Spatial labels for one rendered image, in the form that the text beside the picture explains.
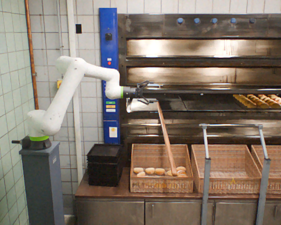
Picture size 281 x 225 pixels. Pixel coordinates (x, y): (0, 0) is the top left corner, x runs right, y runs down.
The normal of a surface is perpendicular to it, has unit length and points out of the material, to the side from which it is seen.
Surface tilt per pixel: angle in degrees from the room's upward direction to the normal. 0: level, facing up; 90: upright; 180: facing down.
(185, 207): 90
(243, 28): 90
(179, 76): 70
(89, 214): 90
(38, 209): 90
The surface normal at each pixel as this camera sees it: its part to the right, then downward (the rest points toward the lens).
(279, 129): -0.02, -0.08
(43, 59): -0.02, 0.27
